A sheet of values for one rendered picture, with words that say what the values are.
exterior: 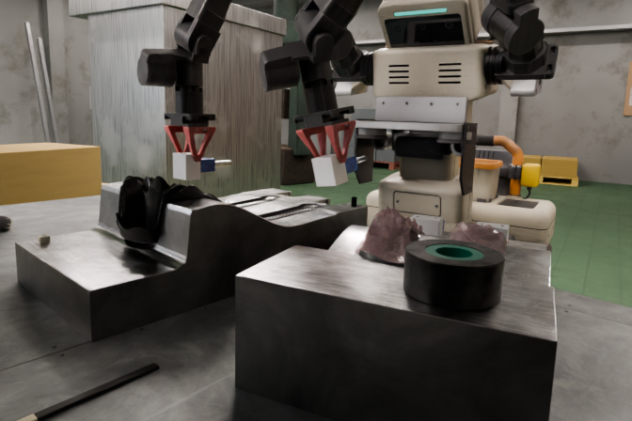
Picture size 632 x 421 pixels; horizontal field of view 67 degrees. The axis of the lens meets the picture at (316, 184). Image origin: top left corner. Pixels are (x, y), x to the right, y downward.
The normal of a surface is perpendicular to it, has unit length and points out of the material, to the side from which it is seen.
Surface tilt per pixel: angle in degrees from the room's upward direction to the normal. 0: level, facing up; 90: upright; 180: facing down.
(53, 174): 90
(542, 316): 0
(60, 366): 0
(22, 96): 90
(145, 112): 90
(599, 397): 0
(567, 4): 90
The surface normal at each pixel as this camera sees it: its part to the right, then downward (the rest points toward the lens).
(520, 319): 0.03, -0.99
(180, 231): -0.67, -0.01
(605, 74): -0.53, 0.11
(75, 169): 0.92, 0.08
